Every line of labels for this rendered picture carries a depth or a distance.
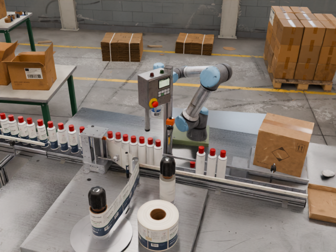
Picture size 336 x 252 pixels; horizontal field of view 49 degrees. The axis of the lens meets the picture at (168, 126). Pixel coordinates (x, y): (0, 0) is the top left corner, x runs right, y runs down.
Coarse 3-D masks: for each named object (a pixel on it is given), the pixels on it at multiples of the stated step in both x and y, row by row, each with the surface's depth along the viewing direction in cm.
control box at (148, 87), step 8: (144, 72) 209; (168, 72) 209; (144, 80) 202; (152, 80) 202; (144, 88) 205; (152, 88) 205; (160, 88) 209; (144, 96) 208; (152, 96) 207; (160, 96) 211; (168, 96) 216; (144, 104) 211; (160, 104) 214
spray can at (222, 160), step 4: (220, 152) 211; (224, 152) 210; (220, 156) 212; (224, 156) 212; (220, 160) 212; (224, 160) 212; (220, 164) 214; (224, 164) 214; (220, 168) 215; (224, 168) 216; (216, 172) 220; (220, 172) 217; (224, 172) 218; (216, 176) 220; (220, 176) 218; (224, 176) 220
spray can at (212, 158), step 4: (212, 148) 214; (212, 152) 212; (208, 156) 214; (212, 156) 213; (208, 160) 215; (212, 160) 214; (208, 164) 216; (212, 164) 215; (208, 168) 218; (212, 168) 217; (208, 172) 219; (212, 172) 219
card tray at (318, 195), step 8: (312, 184) 221; (312, 192) 220; (320, 192) 220; (328, 192) 220; (312, 200) 214; (320, 200) 214; (328, 200) 214; (312, 208) 208; (320, 208) 208; (328, 208) 208; (312, 216) 201; (320, 216) 200; (328, 216) 198
